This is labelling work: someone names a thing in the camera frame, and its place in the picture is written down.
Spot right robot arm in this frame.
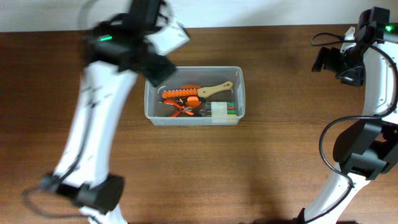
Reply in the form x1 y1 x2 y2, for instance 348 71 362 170
294 7 397 223

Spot small red-handled pliers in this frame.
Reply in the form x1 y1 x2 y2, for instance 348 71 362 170
163 100 194 117

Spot orange perforated strip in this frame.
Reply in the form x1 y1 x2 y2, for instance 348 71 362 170
162 89 197 99

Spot clear plastic container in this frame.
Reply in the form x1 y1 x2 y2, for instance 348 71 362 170
144 67 245 126

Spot orange scraper wooden handle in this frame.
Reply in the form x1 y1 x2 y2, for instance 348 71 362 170
182 81 233 99

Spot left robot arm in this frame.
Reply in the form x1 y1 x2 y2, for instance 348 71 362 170
39 1 190 223

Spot orange black long-nose pliers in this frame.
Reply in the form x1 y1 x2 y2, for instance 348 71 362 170
161 96 206 109

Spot clear box coloured tubes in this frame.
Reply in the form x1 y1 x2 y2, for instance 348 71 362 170
200 101 237 117

